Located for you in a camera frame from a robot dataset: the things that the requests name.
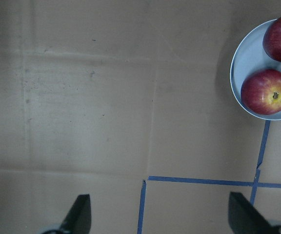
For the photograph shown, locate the red apple plate front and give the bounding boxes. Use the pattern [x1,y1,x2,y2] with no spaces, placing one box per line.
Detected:
[241,69,281,115]

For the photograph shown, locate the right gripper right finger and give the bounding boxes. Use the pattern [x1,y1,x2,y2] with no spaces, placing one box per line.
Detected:
[228,192,275,234]

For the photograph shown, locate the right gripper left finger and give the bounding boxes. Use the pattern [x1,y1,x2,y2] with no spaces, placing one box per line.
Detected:
[58,194,91,234]

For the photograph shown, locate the white plate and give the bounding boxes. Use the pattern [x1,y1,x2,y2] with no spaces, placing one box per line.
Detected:
[230,19,281,121]

